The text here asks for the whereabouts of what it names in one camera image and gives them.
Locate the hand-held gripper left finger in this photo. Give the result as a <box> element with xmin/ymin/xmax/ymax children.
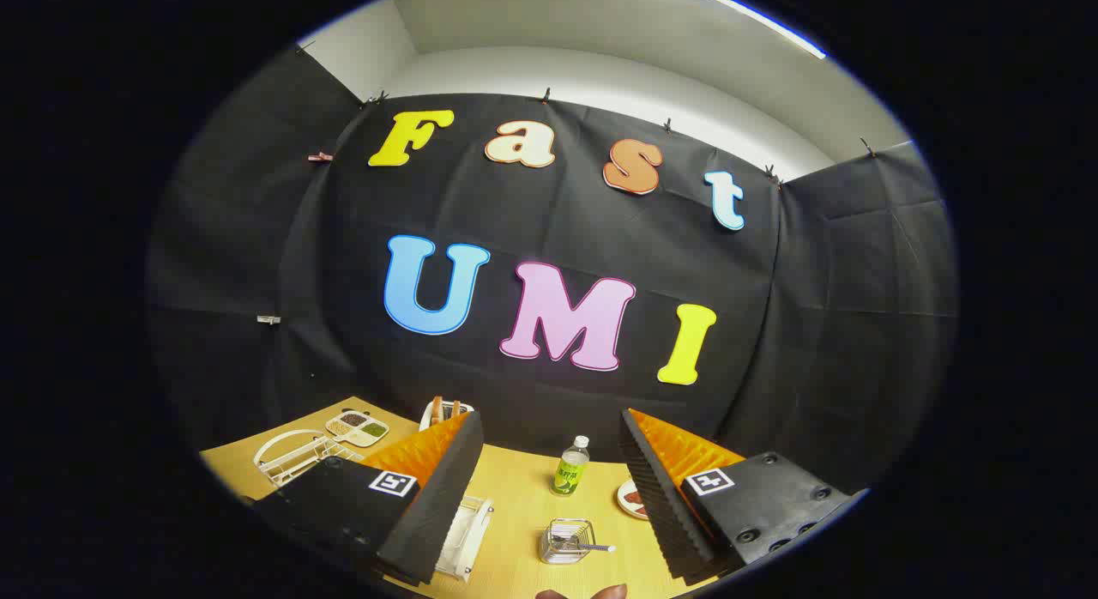
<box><xmin>249</xmin><ymin>410</ymin><xmax>486</xmax><ymax>587</ymax></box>

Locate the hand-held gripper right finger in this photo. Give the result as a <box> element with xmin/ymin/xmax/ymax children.
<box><xmin>618</xmin><ymin>408</ymin><xmax>867</xmax><ymax>583</ymax></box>

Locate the white wire dish rack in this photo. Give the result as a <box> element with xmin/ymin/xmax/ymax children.
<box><xmin>254</xmin><ymin>427</ymin><xmax>496</xmax><ymax>583</ymax></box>

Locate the metal spoon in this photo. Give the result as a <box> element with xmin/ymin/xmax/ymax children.
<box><xmin>553</xmin><ymin>523</ymin><xmax>617</xmax><ymax>555</ymax></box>

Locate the metal wire basket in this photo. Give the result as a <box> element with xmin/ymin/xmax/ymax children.
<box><xmin>540</xmin><ymin>518</ymin><xmax>597</xmax><ymax>566</ymax></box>

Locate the white round plate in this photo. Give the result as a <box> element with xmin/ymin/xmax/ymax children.
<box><xmin>617</xmin><ymin>479</ymin><xmax>653</xmax><ymax>521</ymax></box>

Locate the white toaster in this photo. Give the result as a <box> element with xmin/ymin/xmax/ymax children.
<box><xmin>419</xmin><ymin>396</ymin><xmax>475</xmax><ymax>433</ymax></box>

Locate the green tea bottle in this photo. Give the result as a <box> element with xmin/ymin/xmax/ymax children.
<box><xmin>550</xmin><ymin>435</ymin><xmax>591</xmax><ymax>497</ymax></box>

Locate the divided seasoning tray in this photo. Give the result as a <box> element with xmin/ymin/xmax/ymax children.
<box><xmin>324</xmin><ymin>409</ymin><xmax>391</xmax><ymax>448</ymax></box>

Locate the black backdrop cloth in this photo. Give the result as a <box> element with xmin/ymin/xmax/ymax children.
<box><xmin>146</xmin><ymin>45</ymin><xmax>959</xmax><ymax>497</ymax></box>

